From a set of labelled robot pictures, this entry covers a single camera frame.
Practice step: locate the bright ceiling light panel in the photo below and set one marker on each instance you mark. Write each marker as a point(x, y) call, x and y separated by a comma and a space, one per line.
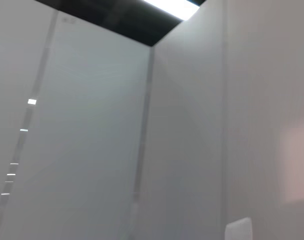
point(174, 7)

